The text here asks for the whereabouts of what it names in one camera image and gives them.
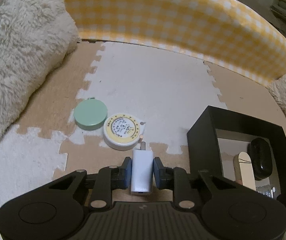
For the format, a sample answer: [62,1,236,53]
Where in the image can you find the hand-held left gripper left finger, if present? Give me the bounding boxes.
[48,156,132,212]

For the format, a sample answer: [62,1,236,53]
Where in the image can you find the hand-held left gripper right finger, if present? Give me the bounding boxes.
[153,156,243,209]

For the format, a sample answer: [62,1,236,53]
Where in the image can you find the white charger plug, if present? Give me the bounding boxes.
[130,142,155,195]

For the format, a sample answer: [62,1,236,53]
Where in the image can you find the black box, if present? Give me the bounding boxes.
[187,106,286,200]

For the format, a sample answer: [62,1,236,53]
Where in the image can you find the wooden stick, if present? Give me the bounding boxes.
[233,151,256,192]

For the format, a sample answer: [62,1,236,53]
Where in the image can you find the clear plastic item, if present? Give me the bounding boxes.
[257,185,277,199]

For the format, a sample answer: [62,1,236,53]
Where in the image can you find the white yellow round tape measure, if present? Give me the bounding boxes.
[103,112,147,151]

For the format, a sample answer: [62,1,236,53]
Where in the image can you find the beige foam mat tile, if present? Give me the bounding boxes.
[53,127,192,198]
[203,61,286,155]
[15,40,106,140]

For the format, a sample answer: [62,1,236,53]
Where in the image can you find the black oval case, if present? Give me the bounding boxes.
[247,137,273,181]

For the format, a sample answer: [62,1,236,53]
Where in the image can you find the green round case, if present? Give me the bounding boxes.
[73,97,108,130]

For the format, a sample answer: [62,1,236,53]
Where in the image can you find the yellow checked mattress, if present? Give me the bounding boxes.
[55,0,286,88]

